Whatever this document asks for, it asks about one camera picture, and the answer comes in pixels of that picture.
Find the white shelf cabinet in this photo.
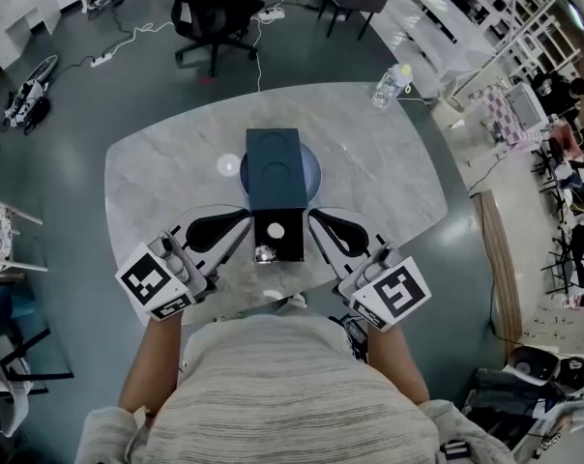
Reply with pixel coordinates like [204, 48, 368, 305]
[0, 0, 61, 70]

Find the black office chair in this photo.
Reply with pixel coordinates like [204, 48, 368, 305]
[159, 0, 275, 79]

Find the person's left forearm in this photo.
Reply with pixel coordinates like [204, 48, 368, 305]
[117, 312, 185, 413]

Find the white storage bin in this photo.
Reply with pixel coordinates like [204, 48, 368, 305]
[507, 82, 549, 132]

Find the black waist device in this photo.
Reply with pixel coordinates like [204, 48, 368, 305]
[342, 314, 370, 363]

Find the teal box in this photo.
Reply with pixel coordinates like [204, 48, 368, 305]
[245, 127, 307, 264]

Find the black folding chair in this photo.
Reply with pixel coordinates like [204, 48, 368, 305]
[542, 219, 584, 299]

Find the black bag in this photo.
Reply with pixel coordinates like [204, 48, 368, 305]
[460, 364, 564, 434]

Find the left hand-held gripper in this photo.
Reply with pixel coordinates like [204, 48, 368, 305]
[115, 203, 253, 322]

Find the blue-grey round plate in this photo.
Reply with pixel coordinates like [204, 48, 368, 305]
[239, 143, 326, 203]

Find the white long table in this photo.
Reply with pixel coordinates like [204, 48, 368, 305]
[383, 0, 496, 96]

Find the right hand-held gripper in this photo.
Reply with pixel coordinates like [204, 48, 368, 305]
[307, 205, 432, 332]

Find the white round device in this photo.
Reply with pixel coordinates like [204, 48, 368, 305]
[507, 345, 562, 386]

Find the blue seat chair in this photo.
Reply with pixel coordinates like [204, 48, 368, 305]
[0, 285, 37, 331]

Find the pink checkered cloth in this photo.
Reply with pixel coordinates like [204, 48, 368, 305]
[482, 87, 540, 149]

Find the white chair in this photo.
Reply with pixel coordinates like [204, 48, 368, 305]
[0, 333, 32, 437]

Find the person's right forearm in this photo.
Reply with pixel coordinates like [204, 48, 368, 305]
[366, 325, 431, 406]

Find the wooden chair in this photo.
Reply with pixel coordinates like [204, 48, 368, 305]
[0, 193, 49, 275]

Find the clear plastic water bottle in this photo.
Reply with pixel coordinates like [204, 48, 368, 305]
[370, 62, 414, 111]

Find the person's white shoe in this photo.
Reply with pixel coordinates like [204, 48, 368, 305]
[275, 292, 308, 316]

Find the white power cable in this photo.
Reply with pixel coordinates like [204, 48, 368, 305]
[108, 19, 177, 60]

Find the person's grey striped shirt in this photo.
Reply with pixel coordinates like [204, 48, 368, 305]
[76, 312, 518, 464]

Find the white shelving rack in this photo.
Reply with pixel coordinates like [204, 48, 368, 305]
[436, 0, 581, 96]

